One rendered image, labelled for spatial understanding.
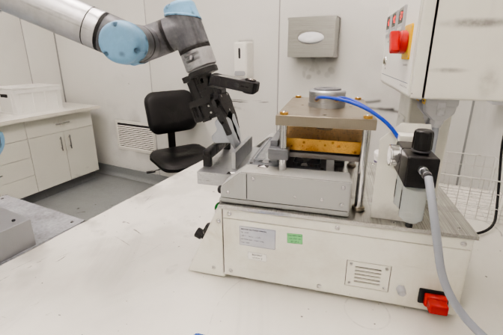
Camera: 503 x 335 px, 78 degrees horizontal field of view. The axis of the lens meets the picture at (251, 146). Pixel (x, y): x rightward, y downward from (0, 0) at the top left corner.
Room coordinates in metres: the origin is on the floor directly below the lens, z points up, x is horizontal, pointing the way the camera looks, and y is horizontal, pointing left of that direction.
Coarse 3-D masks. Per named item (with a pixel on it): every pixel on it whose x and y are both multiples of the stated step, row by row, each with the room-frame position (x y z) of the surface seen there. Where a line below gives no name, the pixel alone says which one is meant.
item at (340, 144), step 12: (288, 132) 0.64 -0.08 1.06; (300, 132) 0.64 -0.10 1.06; (312, 132) 0.64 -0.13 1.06; (324, 132) 0.64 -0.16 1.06; (336, 132) 0.64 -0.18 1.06; (348, 132) 0.64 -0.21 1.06; (360, 132) 0.64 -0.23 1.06; (288, 144) 0.60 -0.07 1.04; (300, 144) 0.59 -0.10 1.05; (312, 144) 0.59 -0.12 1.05; (324, 144) 0.58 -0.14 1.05; (336, 144) 0.58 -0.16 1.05; (348, 144) 0.57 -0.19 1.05; (360, 144) 0.57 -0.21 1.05; (300, 156) 0.59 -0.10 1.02; (312, 156) 0.59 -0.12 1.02; (324, 156) 0.58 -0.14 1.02; (336, 156) 0.58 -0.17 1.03; (348, 156) 0.57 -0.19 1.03
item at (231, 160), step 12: (240, 144) 0.72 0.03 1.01; (216, 156) 0.75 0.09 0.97; (228, 156) 0.75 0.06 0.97; (240, 156) 0.69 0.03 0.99; (252, 156) 0.75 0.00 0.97; (204, 168) 0.66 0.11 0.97; (216, 168) 0.66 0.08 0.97; (228, 168) 0.66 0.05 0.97; (204, 180) 0.64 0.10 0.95; (216, 180) 0.63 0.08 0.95
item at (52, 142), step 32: (0, 96) 2.53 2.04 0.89; (32, 96) 2.57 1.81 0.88; (0, 128) 2.25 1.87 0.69; (32, 128) 2.45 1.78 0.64; (64, 128) 2.69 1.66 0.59; (0, 160) 2.21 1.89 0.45; (32, 160) 2.41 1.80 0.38; (64, 160) 2.64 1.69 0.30; (96, 160) 2.92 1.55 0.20; (0, 192) 2.16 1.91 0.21; (32, 192) 2.36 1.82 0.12
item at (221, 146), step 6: (216, 144) 0.72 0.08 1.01; (222, 144) 0.75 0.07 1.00; (228, 144) 0.81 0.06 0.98; (204, 150) 0.68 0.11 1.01; (210, 150) 0.68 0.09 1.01; (216, 150) 0.71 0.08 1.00; (204, 156) 0.67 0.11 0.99; (210, 156) 0.67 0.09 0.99; (204, 162) 0.67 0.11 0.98; (210, 162) 0.67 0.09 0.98
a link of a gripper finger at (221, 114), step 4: (220, 104) 0.71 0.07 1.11; (216, 108) 0.70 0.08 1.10; (220, 108) 0.70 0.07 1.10; (216, 112) 0.70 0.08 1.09; (220, 112) 0.70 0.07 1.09; (224, 112) 0.71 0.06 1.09; (216, 116) 0.70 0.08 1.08; (220, 116) 0.69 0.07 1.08; (224, 116) 0.70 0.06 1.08; (220, 120) 0.69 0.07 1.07; (224, 120) 0.69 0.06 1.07; (224, 124) 0.70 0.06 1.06; (224, 128) 0.71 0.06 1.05; (228, 128) 0.70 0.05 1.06; (228, 132) 0.70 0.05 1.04
